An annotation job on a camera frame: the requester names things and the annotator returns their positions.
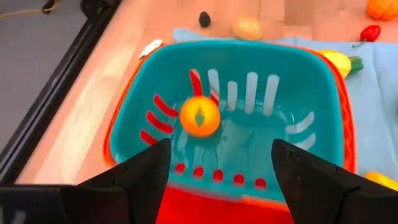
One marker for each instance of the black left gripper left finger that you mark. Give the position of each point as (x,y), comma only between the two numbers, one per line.
(130,199)

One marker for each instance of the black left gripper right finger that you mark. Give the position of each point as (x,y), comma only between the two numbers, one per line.
(317,199)

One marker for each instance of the orange toy fruit green leaf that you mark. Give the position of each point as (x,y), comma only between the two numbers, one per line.
(192,124)

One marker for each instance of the small yellow toy banana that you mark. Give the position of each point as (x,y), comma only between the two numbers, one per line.
(382,180)

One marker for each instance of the red cloth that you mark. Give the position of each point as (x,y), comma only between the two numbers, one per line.
(217,211)

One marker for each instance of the light blue cloth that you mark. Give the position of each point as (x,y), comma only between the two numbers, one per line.
(373,109)

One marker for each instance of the yellow toy pepper green stem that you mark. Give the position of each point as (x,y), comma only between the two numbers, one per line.
(337,60)

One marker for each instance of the small white card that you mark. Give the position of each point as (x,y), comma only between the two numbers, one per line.
(150,48)

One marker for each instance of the red toy cherry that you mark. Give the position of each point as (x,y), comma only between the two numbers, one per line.
(370,32)

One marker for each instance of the tan toy potato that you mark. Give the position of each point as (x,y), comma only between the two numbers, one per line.
(247,28)

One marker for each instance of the small black toy olive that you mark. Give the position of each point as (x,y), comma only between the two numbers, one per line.
(204,19)

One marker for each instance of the orange toy tangerine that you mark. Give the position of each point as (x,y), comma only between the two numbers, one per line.
(384,7)

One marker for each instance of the black aluminium table frame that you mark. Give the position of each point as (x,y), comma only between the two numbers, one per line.
(46,102)

